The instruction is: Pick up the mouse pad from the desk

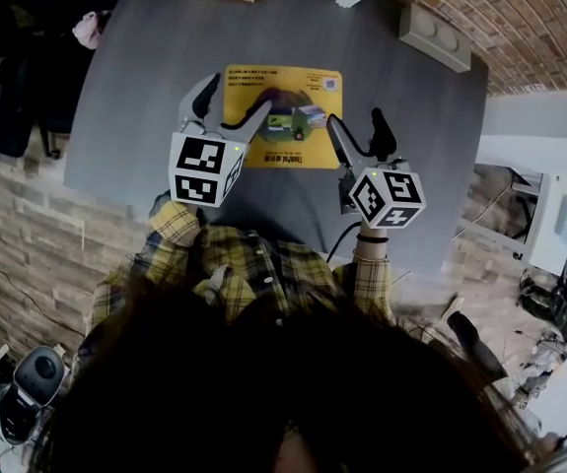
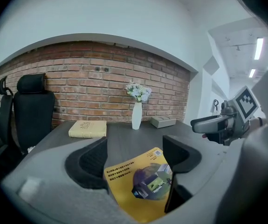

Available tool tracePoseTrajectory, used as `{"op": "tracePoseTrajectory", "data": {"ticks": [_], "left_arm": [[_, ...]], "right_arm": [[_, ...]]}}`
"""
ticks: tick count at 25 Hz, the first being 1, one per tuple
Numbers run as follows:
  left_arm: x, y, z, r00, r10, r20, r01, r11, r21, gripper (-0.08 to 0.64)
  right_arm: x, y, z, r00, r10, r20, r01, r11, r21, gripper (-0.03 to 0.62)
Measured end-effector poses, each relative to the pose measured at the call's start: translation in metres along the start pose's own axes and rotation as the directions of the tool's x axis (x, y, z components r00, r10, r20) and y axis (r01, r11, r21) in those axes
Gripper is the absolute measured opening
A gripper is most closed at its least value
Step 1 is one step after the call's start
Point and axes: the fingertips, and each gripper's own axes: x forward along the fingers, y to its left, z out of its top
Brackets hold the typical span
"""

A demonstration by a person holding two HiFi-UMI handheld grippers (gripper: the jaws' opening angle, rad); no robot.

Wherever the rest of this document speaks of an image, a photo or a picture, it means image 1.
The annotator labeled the person's right forearm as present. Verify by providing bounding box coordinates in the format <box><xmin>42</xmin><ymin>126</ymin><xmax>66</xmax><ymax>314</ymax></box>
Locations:
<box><xmin>334</xmin><ymin>222</ymin><xmax>393</xmax><ymax>314</ymax></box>

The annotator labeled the yellow printed booklet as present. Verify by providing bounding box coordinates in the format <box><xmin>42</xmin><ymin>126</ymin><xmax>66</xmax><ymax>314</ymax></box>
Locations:
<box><xmin>223</xmin><ymin>64</ymin><xmax>343</xmax><ymax>170</ymax></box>

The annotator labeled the dark rounded machine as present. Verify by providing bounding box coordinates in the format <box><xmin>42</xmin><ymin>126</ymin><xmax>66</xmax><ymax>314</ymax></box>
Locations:
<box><xmin>14</xmin><ymin>346</ymin><xmax>65</xmax><ymax>408</ymax></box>

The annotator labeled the person's left forearm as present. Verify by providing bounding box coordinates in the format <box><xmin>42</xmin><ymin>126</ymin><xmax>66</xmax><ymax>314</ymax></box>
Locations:
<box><xmin>147</xmin><ymin>192</ymin><xmax>203</xmax><ymax>245</ymax></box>

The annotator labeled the black office chair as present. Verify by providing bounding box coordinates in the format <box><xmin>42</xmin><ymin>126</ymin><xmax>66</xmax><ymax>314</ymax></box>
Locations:
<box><xmin>0</xmin><ymin>0</ymin><xmax>75</xmax><ymax>160</ymax></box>

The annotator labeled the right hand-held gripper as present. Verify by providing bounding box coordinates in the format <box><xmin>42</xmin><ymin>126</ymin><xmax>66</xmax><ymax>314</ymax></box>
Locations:
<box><xmin>325</xmin><ymin>106</ymin><xmax>427</xmax><ymax>230</ymax></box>

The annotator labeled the beige socket box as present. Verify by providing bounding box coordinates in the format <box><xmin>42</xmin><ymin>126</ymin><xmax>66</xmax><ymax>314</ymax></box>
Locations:
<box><xmin>398</xmin><ymin>2</ymin><xmax>472</xmax><ymax>73</ymax></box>

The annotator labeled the white desk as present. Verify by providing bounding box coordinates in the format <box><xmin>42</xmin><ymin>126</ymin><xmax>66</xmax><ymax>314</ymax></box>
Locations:
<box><xmin>460</xmin><ymin>134</ymin><xmax>567</xmax><ymax>275</ymax></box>

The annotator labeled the person's yellow plaid shirt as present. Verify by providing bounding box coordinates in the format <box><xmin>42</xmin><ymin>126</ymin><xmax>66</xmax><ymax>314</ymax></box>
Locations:
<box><xmin>73</xmin><ymin>204</ymin><xmax>343</xmax><ymax>364</ymax></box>

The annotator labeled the pink cloth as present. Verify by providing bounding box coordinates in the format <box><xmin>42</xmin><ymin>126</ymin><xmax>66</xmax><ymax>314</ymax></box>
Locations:
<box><xmin>72</xmin><ymin>10</ymin><xmax>111</xmax><ymax>50</ymax></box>

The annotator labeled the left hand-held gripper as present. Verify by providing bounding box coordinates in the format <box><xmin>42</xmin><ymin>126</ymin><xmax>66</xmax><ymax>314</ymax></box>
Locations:
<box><xmin>168</xmin><ymin>72</ymin><xmax>275</xmax><ymax>210</ymax></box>

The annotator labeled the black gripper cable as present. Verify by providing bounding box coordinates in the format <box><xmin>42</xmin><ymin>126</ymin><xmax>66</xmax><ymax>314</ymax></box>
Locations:
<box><xmin>325</xmin><ymin>222</ymin><xmax>363</xmax><ymax>265</ymax></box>

